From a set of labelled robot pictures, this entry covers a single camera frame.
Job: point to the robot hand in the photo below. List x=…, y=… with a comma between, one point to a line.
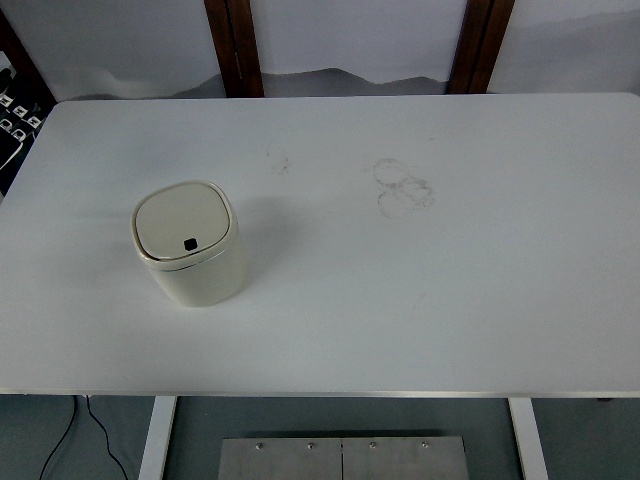
x=7, y=147

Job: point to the cream plastic trash bin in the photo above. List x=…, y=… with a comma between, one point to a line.
x=200, y=285

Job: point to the white table leg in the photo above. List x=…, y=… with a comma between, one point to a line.
x=156, y=440
x=529, y=440

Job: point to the grey metal plate with screws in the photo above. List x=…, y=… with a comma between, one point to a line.
x=300, y=462

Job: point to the dark wooden screen post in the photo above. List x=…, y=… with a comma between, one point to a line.
x=27, y=65
x=477, y=45
x=240, y=45

